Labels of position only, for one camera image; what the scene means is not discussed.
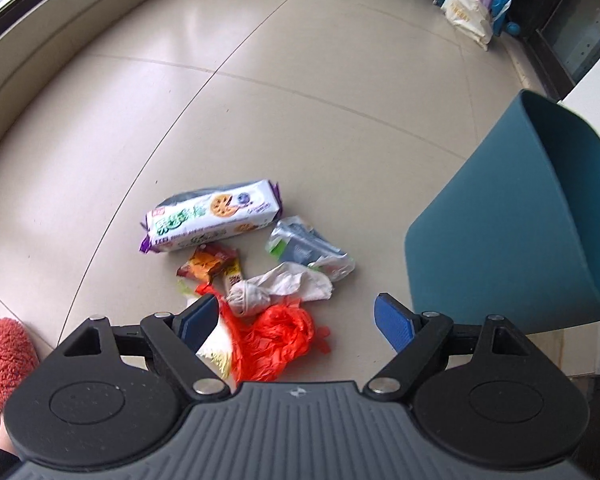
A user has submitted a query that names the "person's leg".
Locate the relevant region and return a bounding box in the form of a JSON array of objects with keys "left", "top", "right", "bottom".
[{"left": 0, "top": 427, "right": 26, "bottom": 480}]

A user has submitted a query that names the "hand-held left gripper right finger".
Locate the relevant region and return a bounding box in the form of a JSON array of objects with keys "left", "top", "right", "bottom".
[{"left": 362, "top": 292, "right": 540, "bottom": 403}]

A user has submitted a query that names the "cream tote bag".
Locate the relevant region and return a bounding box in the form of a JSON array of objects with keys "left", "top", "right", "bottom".
[{"left": 439, "top": 0, "right": 511, "bottom": 52}]

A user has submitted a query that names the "white green wrapper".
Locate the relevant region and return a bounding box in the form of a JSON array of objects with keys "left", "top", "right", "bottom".
[{"left": 176, "top": 280, "right": 233, "bottom": 378}]

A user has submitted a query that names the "orange snack packet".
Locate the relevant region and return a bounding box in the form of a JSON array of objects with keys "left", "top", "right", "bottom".
[{"left": 176, "top": 242, "right": 245, "bottom": 293}]

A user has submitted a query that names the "teal trash bin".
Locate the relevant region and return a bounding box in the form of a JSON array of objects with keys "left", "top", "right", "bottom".
[{"left": 402, "top": 89, "right": 600, "bottom": 333}]

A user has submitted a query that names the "red fuzzy slipper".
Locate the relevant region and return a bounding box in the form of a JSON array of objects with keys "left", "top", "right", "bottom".
[{"left": 0, "top": 317, "right": 41, "bottom": 431}]

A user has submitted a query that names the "dark sliding door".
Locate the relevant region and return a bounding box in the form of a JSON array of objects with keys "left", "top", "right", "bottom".
[{"left": 522, "top": 0, "right": 600, "bottom": 102}]

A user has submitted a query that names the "red plastic bag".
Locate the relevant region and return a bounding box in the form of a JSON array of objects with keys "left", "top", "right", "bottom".
[{"left": 195, "top": 282, "right": 333, "bottom": 383}]

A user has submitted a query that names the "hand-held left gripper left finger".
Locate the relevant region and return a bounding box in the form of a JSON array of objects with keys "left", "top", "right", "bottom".
[{"left": 55, "top": 294, "right": 231, "bottom": 401}]

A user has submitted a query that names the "white purple biscuit packet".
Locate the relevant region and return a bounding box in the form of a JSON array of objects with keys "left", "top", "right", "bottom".
[{"left": 139, "top": 179, "right": 286, "bottom": 256}]

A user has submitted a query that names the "clear plastic wrapper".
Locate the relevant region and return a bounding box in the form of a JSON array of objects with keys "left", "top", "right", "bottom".
[{"left": 265, "top": 216, "right": 356, "bottom": 282}]

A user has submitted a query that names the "white tissue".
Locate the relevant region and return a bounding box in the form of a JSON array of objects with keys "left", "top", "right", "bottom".
[{"left": 227, "top": 261, "right": 334, "bottom": 318}]

